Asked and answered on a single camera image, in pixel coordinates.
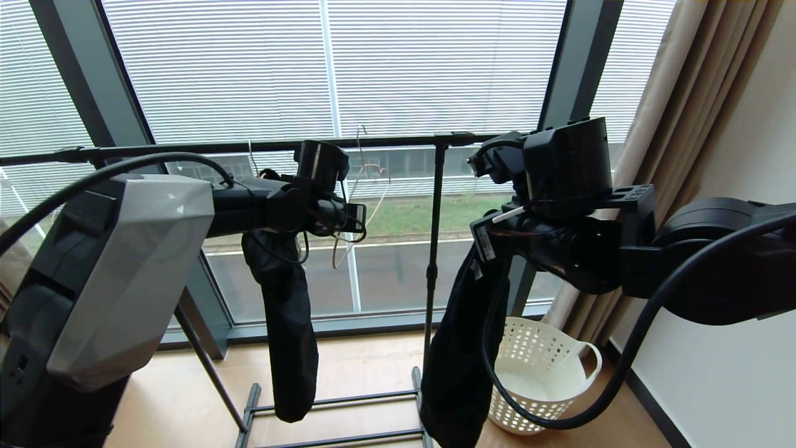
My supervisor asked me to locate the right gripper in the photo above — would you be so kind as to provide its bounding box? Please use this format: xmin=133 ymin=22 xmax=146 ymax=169
xmin=469 ymin=211 xmax=624 ymax=297

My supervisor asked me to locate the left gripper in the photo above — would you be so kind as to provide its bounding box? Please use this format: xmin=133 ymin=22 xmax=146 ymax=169
xmin=306 ymin=197 xmax=368 ymax=238

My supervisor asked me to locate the black garment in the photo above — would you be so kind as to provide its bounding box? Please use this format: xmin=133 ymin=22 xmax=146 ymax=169
xmin=241 ymin=168 xmax=320 ymax=424

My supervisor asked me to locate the black short-sleeved shirt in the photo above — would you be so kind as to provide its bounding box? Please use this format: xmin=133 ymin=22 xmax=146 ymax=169
xmin=419 ymin=241 xmax=518 ymax=448

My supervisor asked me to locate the white laundry basket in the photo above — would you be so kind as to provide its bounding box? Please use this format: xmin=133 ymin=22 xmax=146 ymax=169
xmin=488 ymin=315 xmax=603 ymax=436

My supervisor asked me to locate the black clothes rack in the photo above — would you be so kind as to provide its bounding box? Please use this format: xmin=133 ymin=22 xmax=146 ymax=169
xmin=0 ymin=131 xmax=499 ymax=448

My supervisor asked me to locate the window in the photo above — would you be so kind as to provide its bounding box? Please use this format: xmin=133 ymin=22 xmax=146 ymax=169
xmin=0 ymin=0 xmax=678 ymax=346

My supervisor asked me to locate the beige curtain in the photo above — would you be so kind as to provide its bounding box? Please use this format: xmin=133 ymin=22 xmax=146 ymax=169
xmin=541 ymin=0 xmax=785 ymax=347
xmin=0 ymin=214 xmax=33 ymax=313

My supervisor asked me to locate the black cable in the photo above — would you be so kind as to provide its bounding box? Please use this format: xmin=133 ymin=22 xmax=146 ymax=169
xmin=0 ymin=152 xmax=236 ymax=257
xmin=481 ymin=212 xmax=796 ymax=432

